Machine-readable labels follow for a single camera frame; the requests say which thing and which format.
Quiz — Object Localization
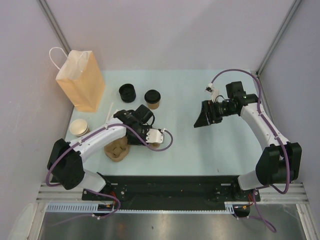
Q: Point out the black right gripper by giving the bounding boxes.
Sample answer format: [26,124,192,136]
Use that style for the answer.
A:
[194,99,237,128]

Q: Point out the brown paper coffee cup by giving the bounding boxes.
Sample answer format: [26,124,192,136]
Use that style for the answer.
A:
[146,100,160,110]

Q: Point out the black plastic cup lid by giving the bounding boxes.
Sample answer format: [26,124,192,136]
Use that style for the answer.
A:
[144,89,161,102]

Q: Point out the brown paper bag white handles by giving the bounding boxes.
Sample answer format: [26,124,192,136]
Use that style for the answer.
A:
[50,50,106,113]

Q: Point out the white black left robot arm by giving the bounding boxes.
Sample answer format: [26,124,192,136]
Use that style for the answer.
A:
[46,104,155,200]

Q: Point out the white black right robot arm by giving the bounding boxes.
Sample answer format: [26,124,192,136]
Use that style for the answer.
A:
[193,81,302,201]

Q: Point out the brown pulp cup carrier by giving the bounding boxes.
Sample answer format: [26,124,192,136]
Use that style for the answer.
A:
[103,136,161,163]

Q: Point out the stack of black cup lids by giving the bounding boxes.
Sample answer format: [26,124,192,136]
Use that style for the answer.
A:
[118,83,136,103]

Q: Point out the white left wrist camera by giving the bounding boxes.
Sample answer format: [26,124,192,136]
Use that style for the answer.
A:
[145,128,165,144]

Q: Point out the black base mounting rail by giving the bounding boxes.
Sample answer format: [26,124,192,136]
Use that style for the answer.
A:
[51,175,261,211]

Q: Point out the white slotted cable duct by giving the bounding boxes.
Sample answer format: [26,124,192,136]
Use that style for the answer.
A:
[45,199,250,218]

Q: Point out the left aluminium frame post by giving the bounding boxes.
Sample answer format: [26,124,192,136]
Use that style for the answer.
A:
[36,0,71,54]

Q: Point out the aluminium frame post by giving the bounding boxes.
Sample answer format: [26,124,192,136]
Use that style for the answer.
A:
[36,0,71,54]
[255,0,304,78]

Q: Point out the right aluminium frame post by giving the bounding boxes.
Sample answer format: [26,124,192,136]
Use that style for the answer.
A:
[255,0,304,78]

